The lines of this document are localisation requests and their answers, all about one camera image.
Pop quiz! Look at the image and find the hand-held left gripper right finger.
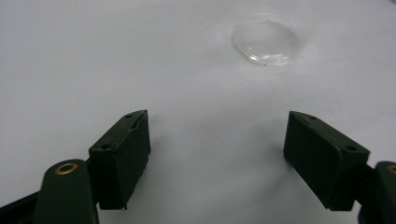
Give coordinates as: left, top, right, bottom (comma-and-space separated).
283, 110, 372, 212

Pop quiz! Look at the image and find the clear round dish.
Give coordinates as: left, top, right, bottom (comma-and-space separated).
231, 13, 303, 68

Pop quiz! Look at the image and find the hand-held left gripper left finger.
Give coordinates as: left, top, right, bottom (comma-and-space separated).
88, 109, 152, 210

